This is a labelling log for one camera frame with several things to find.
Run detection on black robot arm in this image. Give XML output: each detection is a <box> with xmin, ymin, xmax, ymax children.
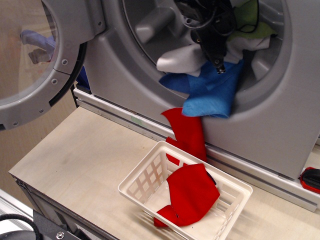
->
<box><xmin>174</xmin><ymin>0</ymin><xmax>237</xmax><ymax>74</ymax></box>

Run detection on dark blue cloth in drum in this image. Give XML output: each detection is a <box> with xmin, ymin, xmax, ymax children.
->
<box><xmin>159</xmin><ymin>73</ymin><xmax>194</xmax><ymax>94</ymax></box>

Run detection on black metal bracket with bolt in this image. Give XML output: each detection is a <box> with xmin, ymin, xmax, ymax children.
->
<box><xmin>33</xmin><ymin>210</ymin><xmax>90</xmax><ymax>240</ymax></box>

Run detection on blue clamp behind door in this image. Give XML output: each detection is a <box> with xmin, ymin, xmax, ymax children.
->
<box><xmin>20</xmin><ymin>29</ymin><xmax>91</xmax><ymax>93</ymax></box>

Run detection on red cloth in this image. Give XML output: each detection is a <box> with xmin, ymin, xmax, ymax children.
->
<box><xmin>161</xmin><ymin>107</ymin><xmax>207</xmax><ymax>163</ymax></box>
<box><xmin>157</xmin><ymin>163</ymin><xmax>220</xmax><ymax>227</ymax></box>

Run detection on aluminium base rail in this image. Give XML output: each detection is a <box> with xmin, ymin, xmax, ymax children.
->
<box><xmin>73</xmin><ymin>88</ymin><xmax>320</xmax><ymax>212</ymax></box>

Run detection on white felt cloth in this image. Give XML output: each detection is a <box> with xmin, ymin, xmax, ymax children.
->
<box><xmin>156</xmin><ymin>36</ymin><xmax>271</xmax><ymax>77</ymax></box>

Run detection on grey toy washing machine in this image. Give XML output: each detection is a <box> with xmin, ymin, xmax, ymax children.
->
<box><xmin>84</xmin><ymin>0</ymin><xmax>320</xmax><ymax>180</ymax></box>

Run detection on light blue felt cloth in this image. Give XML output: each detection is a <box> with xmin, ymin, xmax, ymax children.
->
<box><xmin>182</xmin><ymin>60</ymin><xmax>244</xmax><ymax>119</ymax></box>

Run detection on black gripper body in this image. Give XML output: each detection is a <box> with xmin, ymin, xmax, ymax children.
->
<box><xmin>191</xmin><ymin>0</ymin><xmax>237</xmax><ymax>74</ymax></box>

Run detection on green felt cloth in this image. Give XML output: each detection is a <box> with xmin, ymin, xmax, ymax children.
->
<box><xmin>227</xmin><ymin>0</ymin><xmax>278</xmax><ymax>42</ymax></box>

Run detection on red cloth hanging on machine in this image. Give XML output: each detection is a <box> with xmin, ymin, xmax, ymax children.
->
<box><xmin>161</xmin><ymin>107</ymin><xmax>207</xmax><ymax>163</ymax></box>

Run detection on white plastic laundry basket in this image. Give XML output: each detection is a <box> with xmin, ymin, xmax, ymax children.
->
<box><xmin>118</xmin><ymin>141</ymin><xmax>253</xmax><ymax>240</ymax></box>

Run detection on grey round washer door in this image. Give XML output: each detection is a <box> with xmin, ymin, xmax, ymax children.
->
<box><xmin>0</xmin><ymin>0</ymin><xmax>106</xmax><ymax>131</ymax></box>

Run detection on red black tool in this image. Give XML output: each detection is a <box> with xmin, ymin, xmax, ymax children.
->
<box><xmin>299</xmin><ymin>167</ymin><xmax>320</xmax><ymax>194</ymax></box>

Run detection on black cable bottom left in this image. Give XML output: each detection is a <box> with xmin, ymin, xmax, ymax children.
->
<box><xmin>0</xmin><ymin>213</ymin><xmax>42</xmax><ymax>240</ymax></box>

